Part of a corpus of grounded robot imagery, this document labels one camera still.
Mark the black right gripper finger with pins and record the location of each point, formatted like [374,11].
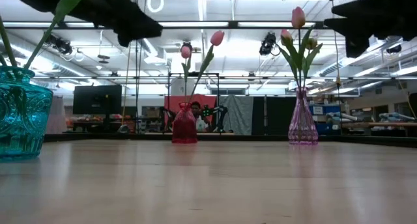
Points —
[352,27]
[355,10]

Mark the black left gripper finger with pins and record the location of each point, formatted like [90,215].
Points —
[143,30]
[143,19]

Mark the tulips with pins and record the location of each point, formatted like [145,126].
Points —
[217,38]
[70,1]

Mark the pale pink artificial tulip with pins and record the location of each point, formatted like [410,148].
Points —
[311,43]

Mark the yellow artificial tulip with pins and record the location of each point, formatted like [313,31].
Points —
[8,45]
[2,62]

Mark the black background robot arm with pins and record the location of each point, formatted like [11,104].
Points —
[221,115]

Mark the red glass vase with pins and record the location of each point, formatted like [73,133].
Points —
[184,126]

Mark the purple glass vase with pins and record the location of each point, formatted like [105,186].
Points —
[303,126]

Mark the teal glass vase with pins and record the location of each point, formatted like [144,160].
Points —
[23,120]

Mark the red cloth backdrop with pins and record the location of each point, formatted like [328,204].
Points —
[169,103]

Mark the black monitor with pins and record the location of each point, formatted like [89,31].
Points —
[97,99]

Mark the blue storage bins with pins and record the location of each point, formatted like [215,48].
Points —
[332,108]

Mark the person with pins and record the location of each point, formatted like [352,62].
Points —
[196,106]

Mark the wooden workbench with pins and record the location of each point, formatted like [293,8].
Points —
[391,124]

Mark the pale pink board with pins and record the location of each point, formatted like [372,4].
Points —
[58,116]

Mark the black curtain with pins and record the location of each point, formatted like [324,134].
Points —
[270,116]

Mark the grey cloth backdrop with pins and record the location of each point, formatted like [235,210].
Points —
[239,113]

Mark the black ceiling camera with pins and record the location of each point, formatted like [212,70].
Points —
[60,45]
[267,43]

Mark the black aluminium table frame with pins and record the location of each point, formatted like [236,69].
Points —
[247,137]

